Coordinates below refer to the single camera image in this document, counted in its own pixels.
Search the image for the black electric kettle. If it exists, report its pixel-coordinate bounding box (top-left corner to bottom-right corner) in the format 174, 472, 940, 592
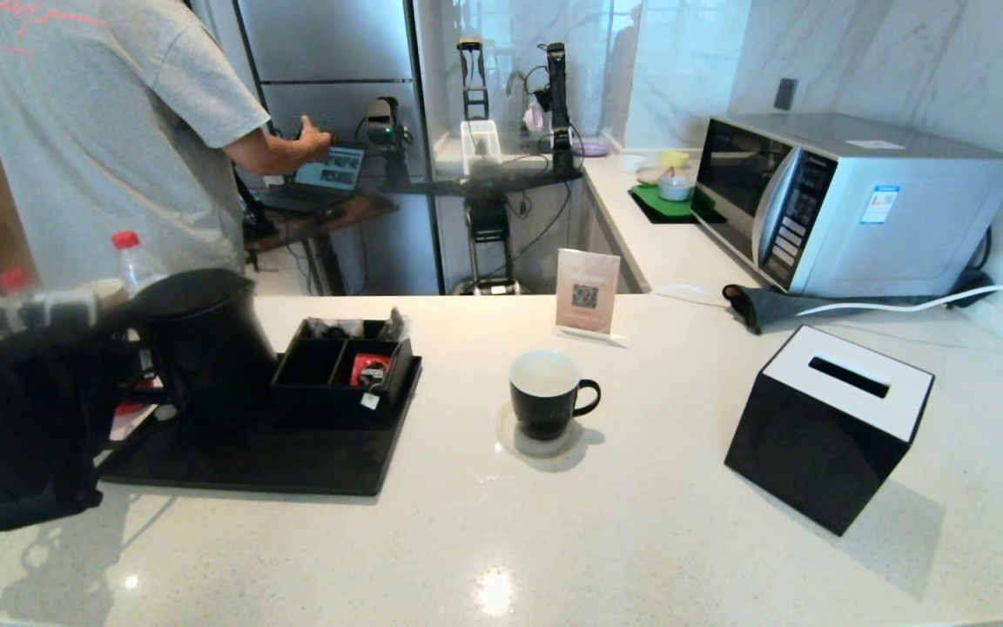
97, 268, 281, 435

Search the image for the red sachet packet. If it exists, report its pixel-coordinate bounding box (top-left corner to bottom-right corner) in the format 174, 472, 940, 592
352, 354, 393, 388

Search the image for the black serving tray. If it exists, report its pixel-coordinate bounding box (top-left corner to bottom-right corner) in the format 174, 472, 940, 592
99, 353, 424, 496

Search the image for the black compartment organizer box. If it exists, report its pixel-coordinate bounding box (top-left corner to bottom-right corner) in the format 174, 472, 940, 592
272, 319, 416, 425

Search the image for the person in grey t-shirt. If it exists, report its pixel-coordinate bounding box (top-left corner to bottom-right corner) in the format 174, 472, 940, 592
0, 0, 334, 284

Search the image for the brown wooden desk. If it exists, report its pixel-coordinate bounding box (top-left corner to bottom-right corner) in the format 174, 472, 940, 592
245, 196, 400, 297

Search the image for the open laptop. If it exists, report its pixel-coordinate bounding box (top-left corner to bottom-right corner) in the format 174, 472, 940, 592
258, 146, 366, 217

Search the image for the silver refrigerator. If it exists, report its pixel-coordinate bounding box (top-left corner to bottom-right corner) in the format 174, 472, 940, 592
236, 0, 446, 297

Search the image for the black mug white inside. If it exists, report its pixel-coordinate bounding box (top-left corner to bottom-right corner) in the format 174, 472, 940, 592
508, 349, 601, 442

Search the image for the round translucent coaster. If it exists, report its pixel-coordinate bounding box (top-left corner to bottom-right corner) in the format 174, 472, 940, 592
495, 402, 586, 460

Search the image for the black upright stand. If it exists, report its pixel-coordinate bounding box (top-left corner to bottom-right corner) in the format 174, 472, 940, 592
456, 37, 491, 121

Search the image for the QR code sign stand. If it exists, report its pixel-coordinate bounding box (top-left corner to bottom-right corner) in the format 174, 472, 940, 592
554, 248, 622, 342

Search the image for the green mat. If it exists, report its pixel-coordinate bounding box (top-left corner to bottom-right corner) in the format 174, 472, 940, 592
629, 182, 716, 225

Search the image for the dark grey cloth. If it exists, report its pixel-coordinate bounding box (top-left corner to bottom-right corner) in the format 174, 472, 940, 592
721, 284, 964, 336

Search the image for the black tissue box white top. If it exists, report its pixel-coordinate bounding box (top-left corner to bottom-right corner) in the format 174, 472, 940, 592
724, 325, 935, 536

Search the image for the silver microwave oven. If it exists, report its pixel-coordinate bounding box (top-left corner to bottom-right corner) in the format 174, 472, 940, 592
691, 111, 1003, 298

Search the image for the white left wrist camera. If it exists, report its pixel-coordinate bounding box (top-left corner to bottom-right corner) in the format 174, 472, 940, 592
10, 292, 102, 330

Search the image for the camera on tripod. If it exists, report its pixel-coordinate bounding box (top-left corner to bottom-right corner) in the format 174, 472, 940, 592
357, 97, 414, 188

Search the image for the white wire rack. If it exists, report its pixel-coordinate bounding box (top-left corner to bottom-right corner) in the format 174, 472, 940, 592
461, 120, 503, 177

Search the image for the white power cable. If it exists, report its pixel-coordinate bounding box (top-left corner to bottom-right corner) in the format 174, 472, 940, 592
796, 272, 1003, 318

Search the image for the black power cable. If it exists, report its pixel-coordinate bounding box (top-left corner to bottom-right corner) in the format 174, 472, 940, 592
946, 228, 1003, 306

